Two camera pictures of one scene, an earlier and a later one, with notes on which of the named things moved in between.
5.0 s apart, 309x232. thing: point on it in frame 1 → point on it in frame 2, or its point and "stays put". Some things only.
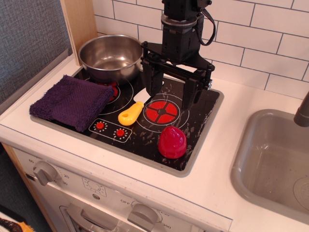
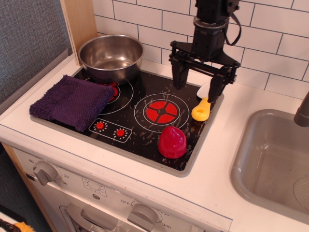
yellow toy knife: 128,117 → 201,112
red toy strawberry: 172,142 stays put
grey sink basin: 270,162 stays put
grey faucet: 301,118 stays put
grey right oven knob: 143,216 stays put
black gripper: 179,52 → 205,54
